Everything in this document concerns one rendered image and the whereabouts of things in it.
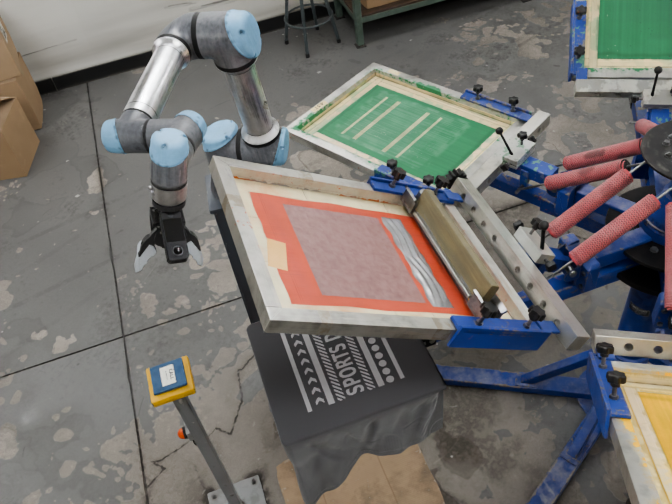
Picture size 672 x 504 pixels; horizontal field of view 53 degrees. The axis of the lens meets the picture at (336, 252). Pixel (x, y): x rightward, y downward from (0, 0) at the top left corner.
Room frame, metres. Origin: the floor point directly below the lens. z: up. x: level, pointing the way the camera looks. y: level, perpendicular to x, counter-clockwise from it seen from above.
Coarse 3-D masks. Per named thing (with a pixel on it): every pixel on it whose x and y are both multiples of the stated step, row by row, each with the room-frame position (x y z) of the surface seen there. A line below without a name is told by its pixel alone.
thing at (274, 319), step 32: (224, 160) 1.42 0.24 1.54; (224, 192) 1.28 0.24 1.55; (352, 192) 1.46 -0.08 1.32; (384, 192) 1.48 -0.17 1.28; (256, 256) 1.05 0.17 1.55; (480, 256) 1.28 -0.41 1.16; (256, 288) 0.95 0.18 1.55; (512, 288) 1.16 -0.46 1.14; (288, 320) 0.86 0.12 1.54; (320, 320) 0.88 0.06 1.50; (352, 320) 0.90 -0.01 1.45; (384, 320) 0.92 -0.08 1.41; (416, 320) 0.94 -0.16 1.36; (448, 320) 0.97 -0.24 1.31
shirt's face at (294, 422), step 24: (264, 336) 1.29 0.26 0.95; (264, 360) 1.20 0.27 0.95; (408, 360) 1.12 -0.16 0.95; (432, 360) 1.10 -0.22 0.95; (288, 384) 1.10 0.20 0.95; (408, 384) 1.04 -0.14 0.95; (432, 384) 1.02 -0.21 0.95; (288, 408) 1.02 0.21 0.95; (336, 408) 1.00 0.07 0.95; (360, 408) 0.99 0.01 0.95; (288, 432) 0.95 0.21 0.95; (312, 432) 0.94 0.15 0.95
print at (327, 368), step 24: (288, 336) 1.27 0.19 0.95; (312, 336) 1.26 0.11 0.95; (336, 336) 1.24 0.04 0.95; (288, 360) 1.19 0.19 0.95; (312, 360) 1.17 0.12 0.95; (336, 360) 1.16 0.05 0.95; (360, 360) 1.14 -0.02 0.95; (384, 360) 1.13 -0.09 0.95; (312, 384) 1.09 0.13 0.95; (336, 384) 1.08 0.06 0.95; (360, 384) 1.06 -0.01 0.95; (384, 384) 1.05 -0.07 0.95; (312, 408) 1.01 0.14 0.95
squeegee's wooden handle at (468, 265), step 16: (432, 192) 1.44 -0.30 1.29; (416, 208) 1.43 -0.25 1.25; (432, 208) 1.38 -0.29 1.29; (432, 224) 1.34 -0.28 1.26; (448, 224) 1.30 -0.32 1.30; (448, 240) 1.26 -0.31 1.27; (464, 240) 1.23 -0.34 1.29; (448, 256) 1.22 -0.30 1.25; (464, 256) 1.18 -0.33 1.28; (464, 272) 1.15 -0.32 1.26; (480, 272) 1.11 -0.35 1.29; (480, 288) 1.08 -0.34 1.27; (496, 288) 1.06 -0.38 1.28
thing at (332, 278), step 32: (288, 256) 1.12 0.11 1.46; (320, 256) 1.15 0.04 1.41; (352, 256) 1.18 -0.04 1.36; (384, 256) 1.21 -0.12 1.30; (288, 288) 1.00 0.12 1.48; (320, 288) 1.02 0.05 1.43; (352, 288) 1.05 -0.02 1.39; (384, 288) 1.08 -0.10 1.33; (416, 288) 1.11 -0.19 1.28; (448, 288) 1.14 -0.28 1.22
